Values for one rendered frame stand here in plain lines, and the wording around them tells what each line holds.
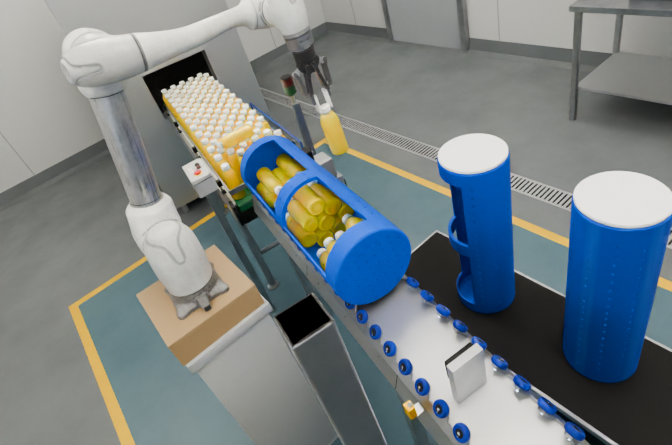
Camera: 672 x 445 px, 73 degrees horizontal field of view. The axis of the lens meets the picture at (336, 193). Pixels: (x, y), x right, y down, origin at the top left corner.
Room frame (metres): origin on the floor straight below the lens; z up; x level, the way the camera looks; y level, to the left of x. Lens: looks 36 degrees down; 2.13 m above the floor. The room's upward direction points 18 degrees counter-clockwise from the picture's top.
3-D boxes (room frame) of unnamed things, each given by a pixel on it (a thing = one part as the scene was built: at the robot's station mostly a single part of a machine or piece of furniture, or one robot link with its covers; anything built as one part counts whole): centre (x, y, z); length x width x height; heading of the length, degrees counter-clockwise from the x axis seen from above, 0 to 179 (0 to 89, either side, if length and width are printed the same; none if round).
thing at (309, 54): (1.48, -0.05, 1.62); 0.08 x 0.07 x 0.09; 110
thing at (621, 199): (1.01, -0.87, 1.03); 0.28 x 0.28 x 0.01
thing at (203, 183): (1.99, 0.61, 1.05); 0.20 x 0.10 x 0.10; 19
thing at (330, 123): (1.48, -0.06, 1.33); 0.07 x 0.07 x 0.19
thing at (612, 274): (1.01, -0.87, 0.59); 0.28 x 0.28 x 0.88
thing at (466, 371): (0.63, -0.17, 1.00); 0.10 x 0.04 x 0.15; 109
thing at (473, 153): (1.49, -0.58, 1.03); 0.28 x 0.28 x 0.01
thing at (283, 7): (1.49, -0.03, 1.80); 0.13 x 0.11 x 0.16; 27
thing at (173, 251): (1.16, 0.55, 1.27); 0.18 x 0.16 x 0.22; 27
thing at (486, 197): (1.49, -0.58, 0.59); 0.28 x 0.28 x 0.88
